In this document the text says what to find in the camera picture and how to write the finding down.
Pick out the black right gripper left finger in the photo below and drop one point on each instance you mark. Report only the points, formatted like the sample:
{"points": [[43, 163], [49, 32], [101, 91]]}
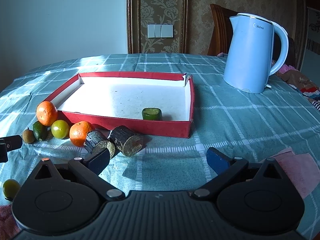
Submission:
{"points": [[87, 172]]}

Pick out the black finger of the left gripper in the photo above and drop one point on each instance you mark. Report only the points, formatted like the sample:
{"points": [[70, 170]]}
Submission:
{"points": [[13, 142]]}

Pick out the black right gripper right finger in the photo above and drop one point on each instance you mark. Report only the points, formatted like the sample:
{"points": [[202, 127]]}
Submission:
{"points": [[229, 171]]}

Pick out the green round fruit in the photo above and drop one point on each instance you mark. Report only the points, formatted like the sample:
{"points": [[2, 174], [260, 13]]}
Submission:
{"points": [[60, 129], [10, 189]]}

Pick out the dark sugarcane piece with hole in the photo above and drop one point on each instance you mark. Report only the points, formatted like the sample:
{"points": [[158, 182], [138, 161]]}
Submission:
{"points": [[126, 141]]}

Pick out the brown kiwi fruit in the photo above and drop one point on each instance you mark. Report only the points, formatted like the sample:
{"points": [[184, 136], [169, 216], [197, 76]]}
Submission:
{"points": [[28, 136]]}

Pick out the dark green small fruit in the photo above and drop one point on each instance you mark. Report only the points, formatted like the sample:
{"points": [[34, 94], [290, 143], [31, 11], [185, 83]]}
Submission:
{"points": [[40, 131]]}

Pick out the orange tangerine front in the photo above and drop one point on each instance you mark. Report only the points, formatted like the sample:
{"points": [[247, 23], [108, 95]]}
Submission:
{"points": [[78, 133]]}

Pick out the orange tangerine near tray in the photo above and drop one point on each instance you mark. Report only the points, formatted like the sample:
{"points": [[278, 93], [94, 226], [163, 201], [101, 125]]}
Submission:
{"points": [[46, 113]]}

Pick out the pink red towel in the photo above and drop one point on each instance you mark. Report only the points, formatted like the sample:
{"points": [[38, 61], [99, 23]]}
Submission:
{"points": [[8, 226]]}

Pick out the pink cloth right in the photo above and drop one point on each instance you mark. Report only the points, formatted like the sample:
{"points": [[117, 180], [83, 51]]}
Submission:
{"points": [[301, 169]]}

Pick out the green sugarcane piece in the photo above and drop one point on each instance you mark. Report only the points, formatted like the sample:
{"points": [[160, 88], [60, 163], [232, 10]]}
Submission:
{"points": [[154, 114]]}

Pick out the red cardboard tray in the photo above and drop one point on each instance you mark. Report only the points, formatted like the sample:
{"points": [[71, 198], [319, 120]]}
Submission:
{"points": [[111, 99]]}

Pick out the light blue electric kettle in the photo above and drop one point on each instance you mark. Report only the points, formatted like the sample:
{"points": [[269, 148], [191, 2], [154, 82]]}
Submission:
{"points": [[258, 49]]}

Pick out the colourful clothes pile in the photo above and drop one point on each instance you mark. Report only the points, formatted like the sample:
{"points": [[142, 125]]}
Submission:
{"points": [[300, 83]]}

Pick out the wooden chair back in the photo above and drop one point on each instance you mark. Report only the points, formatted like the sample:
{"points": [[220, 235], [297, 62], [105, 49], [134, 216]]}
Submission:
{"points": [[222, 32]]}

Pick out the white wall switch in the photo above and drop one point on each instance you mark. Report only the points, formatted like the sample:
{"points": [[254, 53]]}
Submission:
{"points": [[160, 31]]}

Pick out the ornate framed wall panel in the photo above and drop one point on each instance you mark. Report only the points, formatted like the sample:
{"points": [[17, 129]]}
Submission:
{"points": [[141, 13]]}

